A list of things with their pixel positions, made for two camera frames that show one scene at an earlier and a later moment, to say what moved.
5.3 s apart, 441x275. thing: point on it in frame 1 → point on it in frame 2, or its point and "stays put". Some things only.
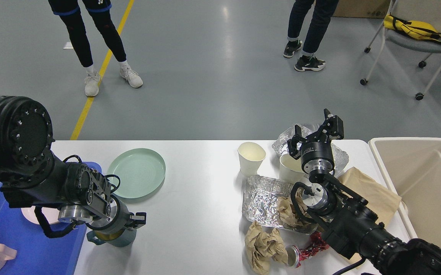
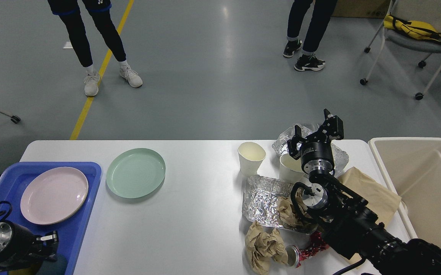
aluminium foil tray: x=260 y=195 stays put
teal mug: x=123 y=236 → x=58 y=267
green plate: x=141 y=171 stays put
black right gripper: x=316 y=153 stays put
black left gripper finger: x=138 y=220 → x=53 y=236
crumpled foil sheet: x=280 y=147 stays put
